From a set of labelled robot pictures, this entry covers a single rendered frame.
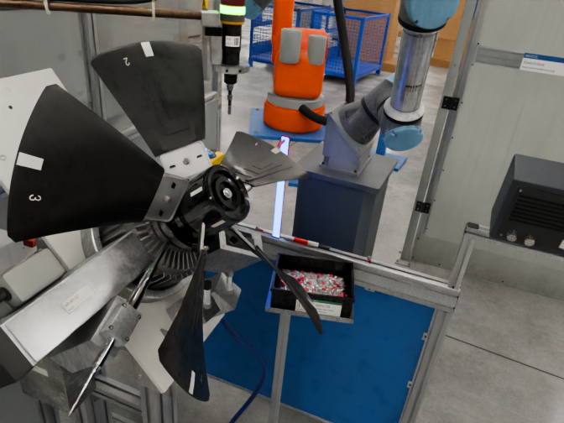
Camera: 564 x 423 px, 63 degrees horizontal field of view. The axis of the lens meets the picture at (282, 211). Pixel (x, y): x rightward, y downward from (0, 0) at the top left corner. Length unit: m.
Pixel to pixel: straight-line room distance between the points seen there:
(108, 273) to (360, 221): 0.96
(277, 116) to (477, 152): 2.60
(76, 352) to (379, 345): 0.99
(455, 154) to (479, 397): 1.24
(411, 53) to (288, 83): 3.57
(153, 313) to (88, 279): 0.24
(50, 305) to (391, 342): 1.05
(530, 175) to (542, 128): 1.52
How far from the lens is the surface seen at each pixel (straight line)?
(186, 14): 0.88
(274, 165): 1.10
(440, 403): 2.25
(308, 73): 4.76
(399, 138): 1.40
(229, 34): 0.88
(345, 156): 1.55
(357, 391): 1.72
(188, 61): 1.02
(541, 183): 1.18
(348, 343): 1.58
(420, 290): 1.38
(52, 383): 1.25
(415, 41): 1.24
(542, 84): 2.65
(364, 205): 1.56
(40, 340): 0.77
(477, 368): 2.48
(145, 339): 1.01
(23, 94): 1.09
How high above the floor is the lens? 1.62
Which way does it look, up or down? 29 degrees down
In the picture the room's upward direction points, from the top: 6 degrees clockwise
